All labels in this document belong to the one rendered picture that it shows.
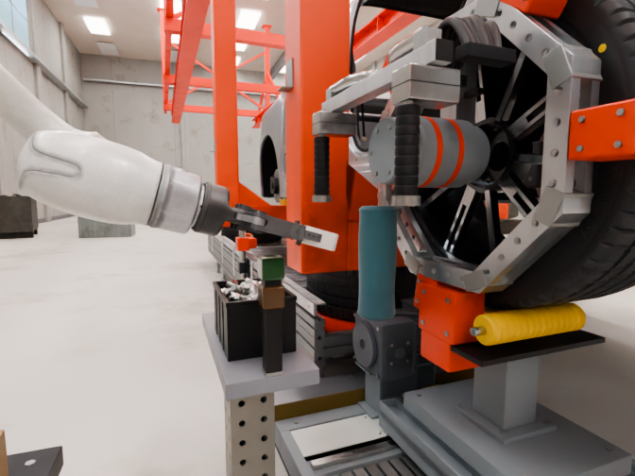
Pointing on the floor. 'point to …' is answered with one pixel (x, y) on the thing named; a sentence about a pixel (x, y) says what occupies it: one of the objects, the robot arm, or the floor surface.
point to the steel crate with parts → (18, 216)
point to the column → (250, 435)
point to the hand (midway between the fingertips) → (317, 238)
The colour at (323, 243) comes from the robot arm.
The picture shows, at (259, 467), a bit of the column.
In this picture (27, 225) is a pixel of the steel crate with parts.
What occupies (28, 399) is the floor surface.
